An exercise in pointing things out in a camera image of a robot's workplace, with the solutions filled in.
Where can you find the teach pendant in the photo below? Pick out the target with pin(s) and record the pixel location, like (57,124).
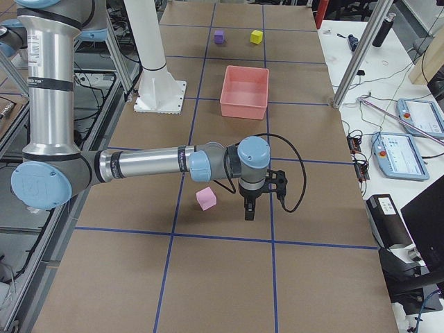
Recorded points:
(425,115)
(398,156)

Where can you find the white pedestal column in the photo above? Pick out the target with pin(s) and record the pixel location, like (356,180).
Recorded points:
(158,91)

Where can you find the black bottle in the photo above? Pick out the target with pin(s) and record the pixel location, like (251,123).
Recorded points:
(384,29)

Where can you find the far teach pendant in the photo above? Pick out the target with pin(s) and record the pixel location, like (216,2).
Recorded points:
(425,115)

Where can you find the black monitor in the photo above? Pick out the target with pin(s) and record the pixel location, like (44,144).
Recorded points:
(423,216)

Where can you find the yellow foam block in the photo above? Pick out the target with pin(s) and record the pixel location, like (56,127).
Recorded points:
(256,37)

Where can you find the aluminium frame post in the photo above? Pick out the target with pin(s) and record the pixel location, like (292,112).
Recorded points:
(372,27)

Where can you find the black printer box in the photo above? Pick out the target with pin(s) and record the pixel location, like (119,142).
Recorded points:
(386,223)

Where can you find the pink foam block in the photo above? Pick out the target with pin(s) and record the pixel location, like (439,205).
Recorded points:
(206,198)

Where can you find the pink plastic bin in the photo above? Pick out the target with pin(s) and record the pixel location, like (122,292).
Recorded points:
(244,92)

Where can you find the near teach pendant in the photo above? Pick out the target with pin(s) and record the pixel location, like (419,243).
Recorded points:
(398,156)

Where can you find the purple foam block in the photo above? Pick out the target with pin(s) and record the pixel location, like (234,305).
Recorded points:
(219,37)

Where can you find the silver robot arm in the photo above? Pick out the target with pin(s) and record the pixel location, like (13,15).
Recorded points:
(54,169)

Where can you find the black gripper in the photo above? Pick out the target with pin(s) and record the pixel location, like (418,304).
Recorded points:
(249,196)

